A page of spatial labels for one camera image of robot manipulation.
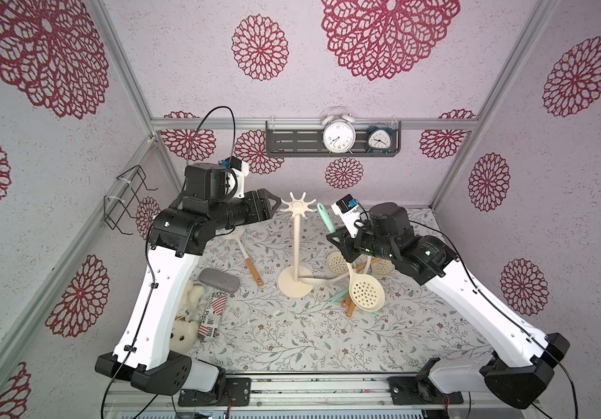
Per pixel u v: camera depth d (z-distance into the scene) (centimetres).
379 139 90
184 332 80
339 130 87
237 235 107
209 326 83
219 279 95
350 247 58
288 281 97
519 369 40
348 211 56
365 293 69
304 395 75
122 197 76
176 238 40
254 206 52
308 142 92
